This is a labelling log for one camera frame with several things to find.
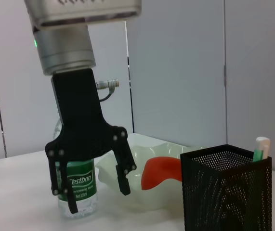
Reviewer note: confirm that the green utility knife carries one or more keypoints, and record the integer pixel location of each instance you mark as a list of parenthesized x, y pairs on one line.
[(260, 149)]

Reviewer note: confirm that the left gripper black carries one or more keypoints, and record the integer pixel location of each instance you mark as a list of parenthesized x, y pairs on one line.
[(79, 115)]

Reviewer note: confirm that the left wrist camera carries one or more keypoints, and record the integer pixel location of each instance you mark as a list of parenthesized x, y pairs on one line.
[(79, 12)]

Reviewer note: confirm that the green glass fruit plate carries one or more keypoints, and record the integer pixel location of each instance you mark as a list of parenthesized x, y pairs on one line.
[(132, 192)]

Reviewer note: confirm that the clear green-label water bottle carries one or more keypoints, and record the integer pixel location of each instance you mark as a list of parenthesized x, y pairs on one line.
[(84, 180)]

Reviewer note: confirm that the black mesh pen holder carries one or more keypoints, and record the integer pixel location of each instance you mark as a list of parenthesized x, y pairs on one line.
[(224, 192)]

